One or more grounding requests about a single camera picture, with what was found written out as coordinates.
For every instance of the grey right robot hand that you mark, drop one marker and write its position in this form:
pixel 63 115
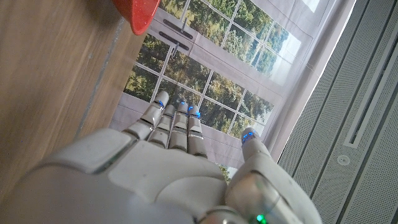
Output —
pixel 140 174

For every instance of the printed window backdrop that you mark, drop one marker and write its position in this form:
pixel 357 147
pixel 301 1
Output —
pixel 248 34

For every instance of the red bowl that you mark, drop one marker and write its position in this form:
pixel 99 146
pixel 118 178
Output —
pixel 140 14

